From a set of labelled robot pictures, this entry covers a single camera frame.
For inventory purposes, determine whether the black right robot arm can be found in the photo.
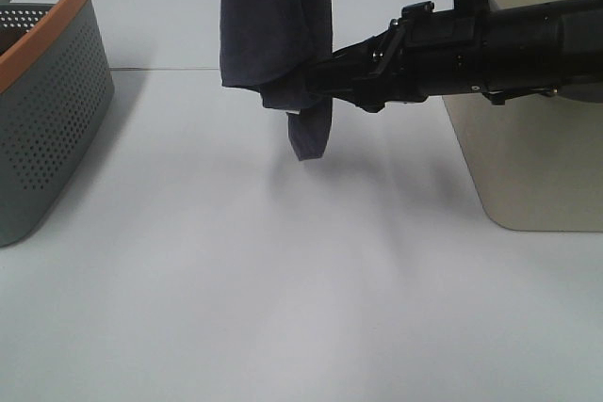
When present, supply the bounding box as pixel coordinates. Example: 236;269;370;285
305;0;602;113

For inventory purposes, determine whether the dark grey towel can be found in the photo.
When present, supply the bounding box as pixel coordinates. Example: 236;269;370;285
220;0;333;161

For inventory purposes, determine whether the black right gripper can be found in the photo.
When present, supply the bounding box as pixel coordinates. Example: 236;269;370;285
304;2;481;113

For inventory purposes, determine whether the beige basket grey rim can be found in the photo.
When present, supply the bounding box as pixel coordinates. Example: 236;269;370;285
444;0;602;232

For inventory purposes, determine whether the grey perforated basket orange rim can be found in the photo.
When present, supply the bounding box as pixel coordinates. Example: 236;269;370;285
1;0;115;246

